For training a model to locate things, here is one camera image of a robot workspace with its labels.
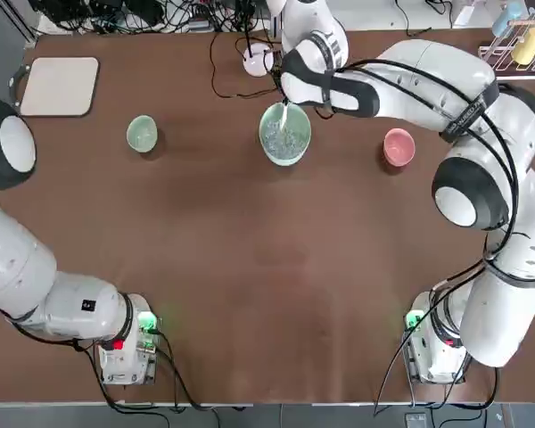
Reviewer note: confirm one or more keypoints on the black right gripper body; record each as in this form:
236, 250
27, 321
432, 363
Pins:
277, 80

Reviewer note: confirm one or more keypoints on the beige spoon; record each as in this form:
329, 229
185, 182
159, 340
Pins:
285, 117

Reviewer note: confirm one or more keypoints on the small green bowl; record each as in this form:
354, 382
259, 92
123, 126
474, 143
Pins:
142, 134

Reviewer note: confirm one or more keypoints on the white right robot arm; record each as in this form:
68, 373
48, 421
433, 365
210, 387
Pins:
495, 312

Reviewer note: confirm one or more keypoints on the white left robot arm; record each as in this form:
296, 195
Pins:
18, 267

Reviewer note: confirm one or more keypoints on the large green bowl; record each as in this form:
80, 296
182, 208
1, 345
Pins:
285, 158

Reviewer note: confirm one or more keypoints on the pink bowl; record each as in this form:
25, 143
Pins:
399, 147

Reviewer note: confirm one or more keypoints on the white desk lamp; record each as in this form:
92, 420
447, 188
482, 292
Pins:
256, 62

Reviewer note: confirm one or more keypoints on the clear beads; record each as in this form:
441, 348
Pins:
285, 140

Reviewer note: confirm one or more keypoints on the white square board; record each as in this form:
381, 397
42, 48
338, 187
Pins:
58, 87

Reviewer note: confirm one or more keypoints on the blue cup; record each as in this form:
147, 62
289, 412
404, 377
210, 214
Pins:
506, 18

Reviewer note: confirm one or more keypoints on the yellow cup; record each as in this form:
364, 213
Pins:
528, 46

